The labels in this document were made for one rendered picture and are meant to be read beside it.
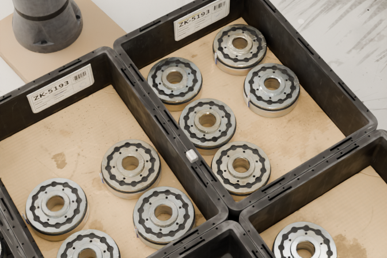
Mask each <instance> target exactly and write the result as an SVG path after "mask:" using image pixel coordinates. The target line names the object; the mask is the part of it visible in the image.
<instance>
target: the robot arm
mask: <svg viewBox="0 0 387 258"><path fill-rule="evenodd" d="M12 2H13V5H14V13H13V18H12V28H13V32H14V35H15V38H16V40H17V41H18V42H19V44H20V45H21V46H23V47H24V48H26V49H28V50H30V51H32V52H37V53H43V54H47V53H53V52H57V51H60V50H63V49H65V48H67V47H68V46H70V45H72V44H73V43H74V42H75V41H76V40H77V39H78V37H79V36H80V34H81V32H82V28H83V19H82V14H81V11H80V8H79V7H78V5H77V4H76V2H75V1H74V0H12Z"/></svg>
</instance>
